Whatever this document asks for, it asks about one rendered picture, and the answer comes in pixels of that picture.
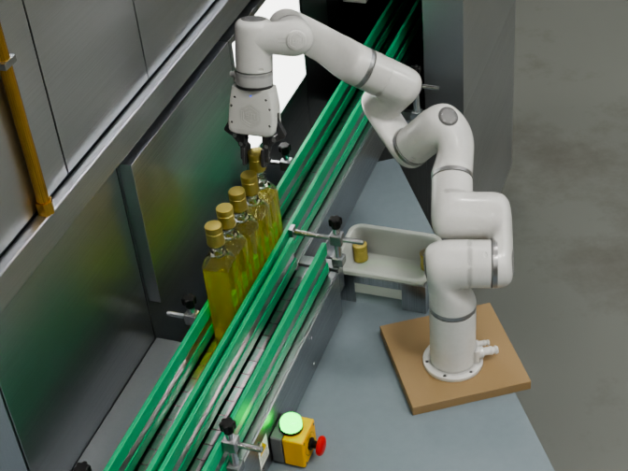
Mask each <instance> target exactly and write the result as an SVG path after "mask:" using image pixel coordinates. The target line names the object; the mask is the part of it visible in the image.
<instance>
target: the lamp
mask: <svg viewBox="0 0 628 471"><path fill-rule="evenodd" d="M279 424H280V426H279V427H280V431H281V432H282V433H283V434H284V435H286V436H295V435H299V434H300V433H301V432H302V430H303V423H302V419H301V417H300V416H299V415H298V414H296V413H294V412H288V413H285V414H284V415H283V416H282V417H281V418H280V421H279Z"/></svg>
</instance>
